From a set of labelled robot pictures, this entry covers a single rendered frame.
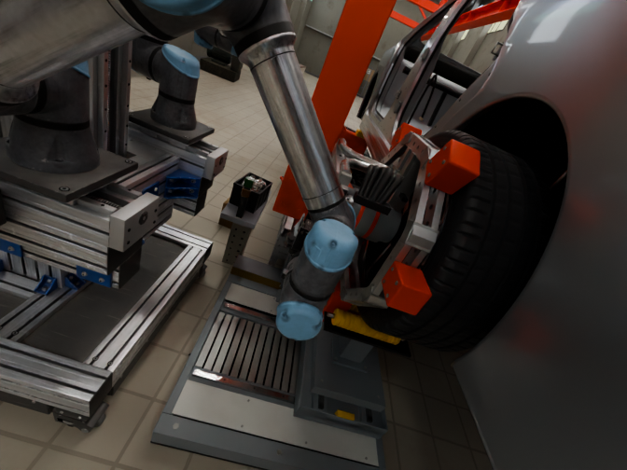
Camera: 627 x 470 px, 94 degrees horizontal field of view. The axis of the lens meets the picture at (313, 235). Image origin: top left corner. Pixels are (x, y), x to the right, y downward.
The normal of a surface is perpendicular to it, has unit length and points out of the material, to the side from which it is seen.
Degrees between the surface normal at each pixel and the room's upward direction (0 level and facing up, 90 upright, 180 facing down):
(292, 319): 90
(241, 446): 0
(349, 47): 90
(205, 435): 0
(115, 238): 90
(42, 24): 105
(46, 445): 0
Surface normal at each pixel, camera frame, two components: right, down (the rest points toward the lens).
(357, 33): -0.06, 0.51
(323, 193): 0.13, 0.34
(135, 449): 0.37, -0.79
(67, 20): -0.07, 0.79
